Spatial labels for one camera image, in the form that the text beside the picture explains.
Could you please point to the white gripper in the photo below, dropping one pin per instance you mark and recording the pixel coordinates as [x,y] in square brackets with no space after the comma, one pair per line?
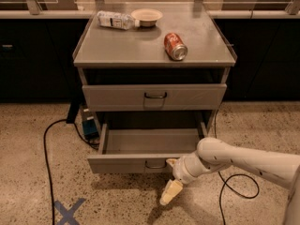
[180,172]

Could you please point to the grey drawer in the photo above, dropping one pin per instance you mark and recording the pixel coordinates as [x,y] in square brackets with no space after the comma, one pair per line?
[143,150]
[153,97]

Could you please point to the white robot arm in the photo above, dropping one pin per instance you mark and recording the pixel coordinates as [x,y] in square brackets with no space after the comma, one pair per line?
[279,168]

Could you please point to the grey top drawer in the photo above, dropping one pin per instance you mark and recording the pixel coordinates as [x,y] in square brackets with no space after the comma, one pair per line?
[153,97]

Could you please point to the grey drawer cabinet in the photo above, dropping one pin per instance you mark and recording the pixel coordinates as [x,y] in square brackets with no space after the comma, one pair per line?
[108,56]

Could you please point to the blue power box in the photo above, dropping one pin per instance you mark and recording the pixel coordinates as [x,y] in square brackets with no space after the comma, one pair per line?
[89,127]

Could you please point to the blue tape cross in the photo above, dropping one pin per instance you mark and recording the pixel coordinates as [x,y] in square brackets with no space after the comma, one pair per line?
[68,214]

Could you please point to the red soda can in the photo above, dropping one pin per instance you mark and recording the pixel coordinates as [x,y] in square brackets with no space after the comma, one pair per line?
[175,47]

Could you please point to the beige paper bowl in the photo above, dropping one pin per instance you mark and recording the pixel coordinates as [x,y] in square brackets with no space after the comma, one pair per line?
[146,16]

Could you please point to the dark counter with cabinets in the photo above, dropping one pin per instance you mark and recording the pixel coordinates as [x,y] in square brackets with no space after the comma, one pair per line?
[37,58]

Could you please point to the clear plastic water bottle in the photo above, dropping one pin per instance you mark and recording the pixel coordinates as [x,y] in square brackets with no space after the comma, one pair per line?
[116,20]

